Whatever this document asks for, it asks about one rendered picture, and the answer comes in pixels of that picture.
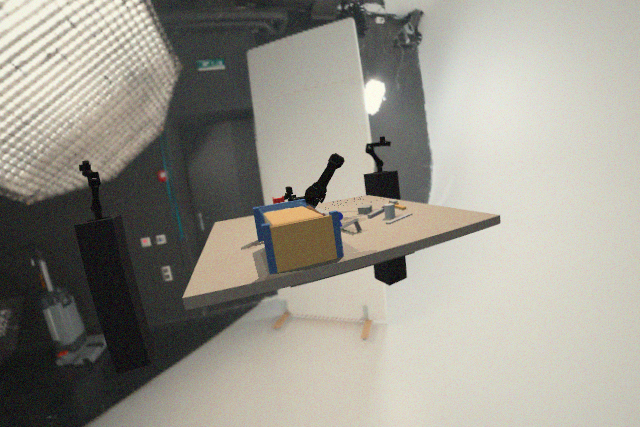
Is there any clear-panelled rack with blue frame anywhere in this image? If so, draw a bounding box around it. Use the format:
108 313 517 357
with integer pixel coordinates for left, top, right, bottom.
253 199 344 275

